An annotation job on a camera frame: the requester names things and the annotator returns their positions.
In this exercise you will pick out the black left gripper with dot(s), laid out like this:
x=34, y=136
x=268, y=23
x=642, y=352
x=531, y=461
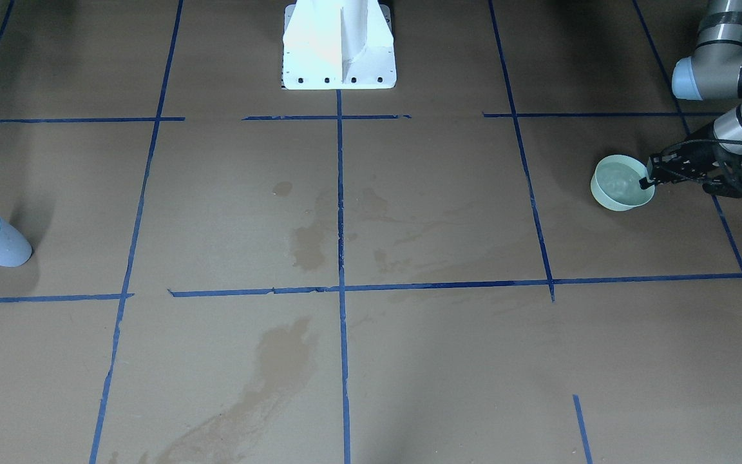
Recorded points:
x=701, y=156

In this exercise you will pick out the mint green bowl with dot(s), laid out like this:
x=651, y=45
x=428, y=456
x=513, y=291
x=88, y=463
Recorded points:
x=615, y=183

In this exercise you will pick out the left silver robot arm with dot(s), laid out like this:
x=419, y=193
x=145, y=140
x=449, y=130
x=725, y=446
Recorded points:
x=714, y=71

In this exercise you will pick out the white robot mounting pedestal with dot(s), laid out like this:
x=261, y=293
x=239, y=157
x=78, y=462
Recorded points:
x=338, y=45

